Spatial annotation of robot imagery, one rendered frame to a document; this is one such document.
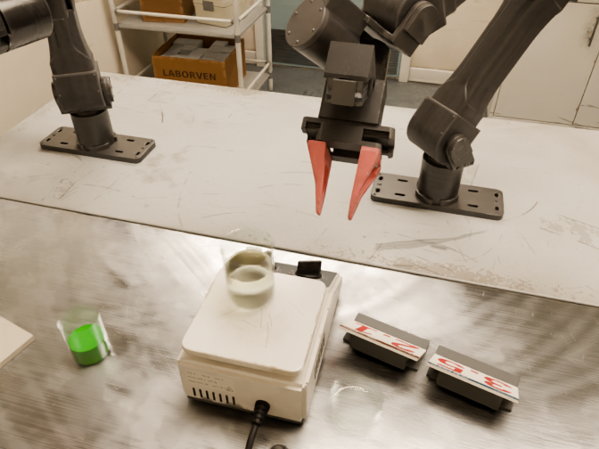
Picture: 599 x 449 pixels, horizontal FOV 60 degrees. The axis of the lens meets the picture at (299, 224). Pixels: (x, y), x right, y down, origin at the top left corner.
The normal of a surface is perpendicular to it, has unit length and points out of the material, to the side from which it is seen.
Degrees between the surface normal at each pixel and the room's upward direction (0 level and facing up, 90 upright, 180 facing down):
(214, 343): 0
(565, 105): 90
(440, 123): 53
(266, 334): 0
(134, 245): 0
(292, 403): 90
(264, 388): 90
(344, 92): 76
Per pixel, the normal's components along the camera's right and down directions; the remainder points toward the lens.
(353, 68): -0.16, -0.20
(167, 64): -0.22, 0.58
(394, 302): 0.00, -0.77
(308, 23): -0.69, -0.26
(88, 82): 0.29, 0.53
